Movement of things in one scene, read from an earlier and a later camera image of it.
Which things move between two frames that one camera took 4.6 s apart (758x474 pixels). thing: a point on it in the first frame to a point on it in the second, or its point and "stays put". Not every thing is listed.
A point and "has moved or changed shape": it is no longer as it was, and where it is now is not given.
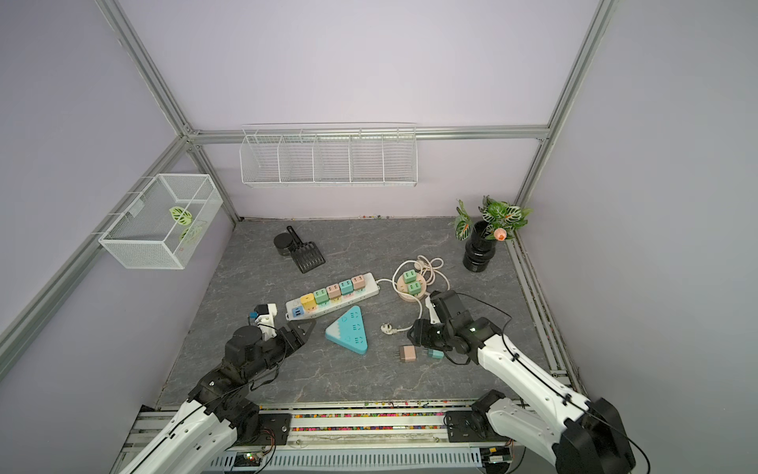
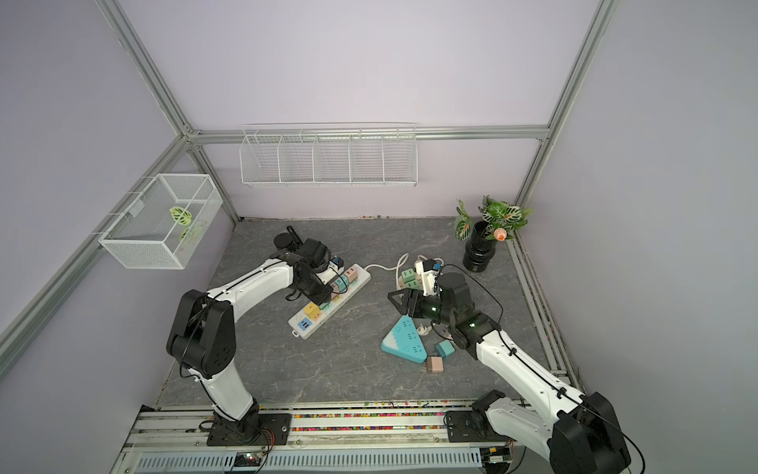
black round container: [283, 242] stays put
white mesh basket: [163, 225] stays put
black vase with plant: [499, 220] stays put
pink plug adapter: [408, 353] to [436, 363]
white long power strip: [371, 288] has moved or changed shape
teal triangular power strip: [348, 331] to [404, 341]
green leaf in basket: [181, 215] stays put
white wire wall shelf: [329, 155] stays put
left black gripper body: [274, 350] to [315, 288]
